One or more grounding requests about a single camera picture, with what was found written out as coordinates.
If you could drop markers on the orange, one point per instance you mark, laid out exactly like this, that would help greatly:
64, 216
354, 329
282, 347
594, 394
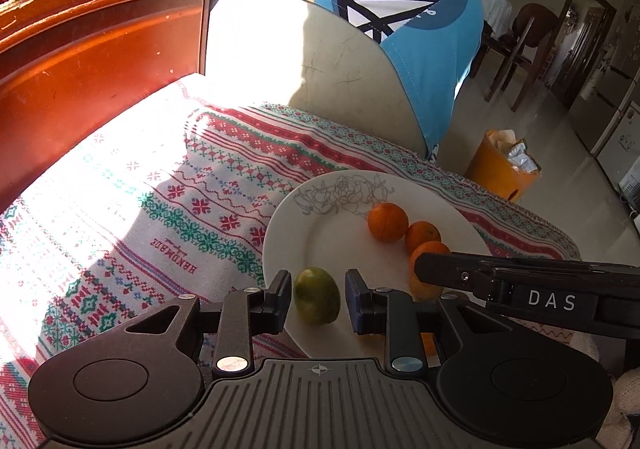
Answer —
387, 221
431, 247
425, 290
422, 235

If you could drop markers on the green citrus fruit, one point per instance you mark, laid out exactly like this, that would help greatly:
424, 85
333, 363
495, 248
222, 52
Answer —
316, 294

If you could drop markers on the patterned woven tablecloth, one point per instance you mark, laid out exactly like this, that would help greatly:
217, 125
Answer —
175, 189

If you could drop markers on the dark wooden chair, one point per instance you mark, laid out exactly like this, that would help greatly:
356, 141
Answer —
535, 24

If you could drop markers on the crumpled silver packet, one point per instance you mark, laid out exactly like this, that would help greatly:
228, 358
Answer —
522, 156

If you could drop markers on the brown wooden door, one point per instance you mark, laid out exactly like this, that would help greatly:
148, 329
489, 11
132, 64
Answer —
585, 44

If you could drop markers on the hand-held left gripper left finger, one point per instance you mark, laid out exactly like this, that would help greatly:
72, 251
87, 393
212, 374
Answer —
280, 301

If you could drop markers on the orange trash bin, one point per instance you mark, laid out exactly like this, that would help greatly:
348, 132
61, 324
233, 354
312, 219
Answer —
490, 169

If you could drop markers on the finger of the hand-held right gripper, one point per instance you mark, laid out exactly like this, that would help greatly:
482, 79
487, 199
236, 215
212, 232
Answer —
440, 269

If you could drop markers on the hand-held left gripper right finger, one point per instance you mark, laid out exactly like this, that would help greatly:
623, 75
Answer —
357, 301

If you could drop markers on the silver refrigerator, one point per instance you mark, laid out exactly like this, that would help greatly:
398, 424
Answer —
615, 94

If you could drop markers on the white plate with flower print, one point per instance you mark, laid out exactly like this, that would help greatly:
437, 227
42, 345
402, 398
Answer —
330, 229

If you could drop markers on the dining table with white cloth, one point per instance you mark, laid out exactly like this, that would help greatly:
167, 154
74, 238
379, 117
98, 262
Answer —
495, 4

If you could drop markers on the red-brown wooden cabinet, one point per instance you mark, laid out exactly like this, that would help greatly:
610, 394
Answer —
100, 79

